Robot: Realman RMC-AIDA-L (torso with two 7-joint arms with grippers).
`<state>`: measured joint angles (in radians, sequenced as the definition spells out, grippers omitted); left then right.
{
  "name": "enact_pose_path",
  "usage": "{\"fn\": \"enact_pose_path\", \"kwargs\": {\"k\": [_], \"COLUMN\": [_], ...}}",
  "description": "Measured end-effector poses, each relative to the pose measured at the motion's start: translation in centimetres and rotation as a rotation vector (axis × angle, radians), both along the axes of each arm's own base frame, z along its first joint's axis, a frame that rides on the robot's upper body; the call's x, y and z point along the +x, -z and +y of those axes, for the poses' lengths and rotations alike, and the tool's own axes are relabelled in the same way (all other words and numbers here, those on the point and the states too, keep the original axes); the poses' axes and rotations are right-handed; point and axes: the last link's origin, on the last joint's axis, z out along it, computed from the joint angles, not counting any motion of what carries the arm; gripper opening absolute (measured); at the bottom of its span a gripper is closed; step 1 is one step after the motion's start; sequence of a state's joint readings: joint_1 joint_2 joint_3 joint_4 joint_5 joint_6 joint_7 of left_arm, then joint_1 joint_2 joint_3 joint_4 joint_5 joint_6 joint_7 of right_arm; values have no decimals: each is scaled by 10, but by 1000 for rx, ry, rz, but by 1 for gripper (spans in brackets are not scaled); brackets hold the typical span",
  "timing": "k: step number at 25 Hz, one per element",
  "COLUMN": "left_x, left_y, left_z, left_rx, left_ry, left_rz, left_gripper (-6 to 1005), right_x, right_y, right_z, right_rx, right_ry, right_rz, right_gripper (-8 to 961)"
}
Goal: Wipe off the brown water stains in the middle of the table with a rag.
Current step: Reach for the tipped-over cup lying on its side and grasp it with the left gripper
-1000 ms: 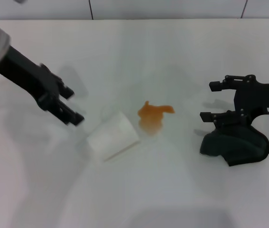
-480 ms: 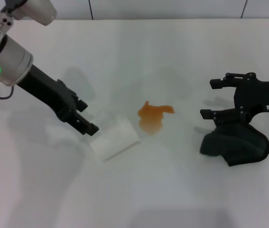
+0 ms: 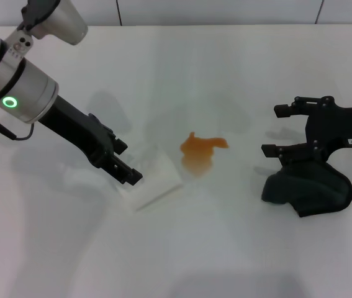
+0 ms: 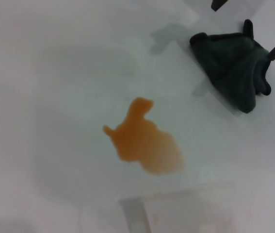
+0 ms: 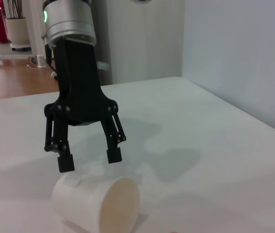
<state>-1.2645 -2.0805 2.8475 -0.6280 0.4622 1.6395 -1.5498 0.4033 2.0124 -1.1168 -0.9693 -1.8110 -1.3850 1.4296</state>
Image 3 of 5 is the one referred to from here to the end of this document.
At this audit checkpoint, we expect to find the white paper cup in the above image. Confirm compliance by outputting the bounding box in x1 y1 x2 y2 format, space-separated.
115 148 184 212

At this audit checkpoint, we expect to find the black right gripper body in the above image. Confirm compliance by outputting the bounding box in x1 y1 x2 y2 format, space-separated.
305 105 352 162

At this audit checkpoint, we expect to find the brown water stain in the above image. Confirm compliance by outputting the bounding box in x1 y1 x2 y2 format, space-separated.
180 132 230 178

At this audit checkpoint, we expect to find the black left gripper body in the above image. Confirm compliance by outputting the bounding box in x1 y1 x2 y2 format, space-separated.
38 95 116 170

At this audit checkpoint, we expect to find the grey left wrist camera housing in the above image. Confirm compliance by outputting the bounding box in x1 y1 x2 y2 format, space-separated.
20 0 89 47

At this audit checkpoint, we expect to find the left arm connector cable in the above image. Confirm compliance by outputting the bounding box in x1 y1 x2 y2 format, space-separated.
0 104 36 140

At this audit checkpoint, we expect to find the dark blue rag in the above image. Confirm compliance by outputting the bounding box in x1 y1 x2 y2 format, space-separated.
261 161 352 218

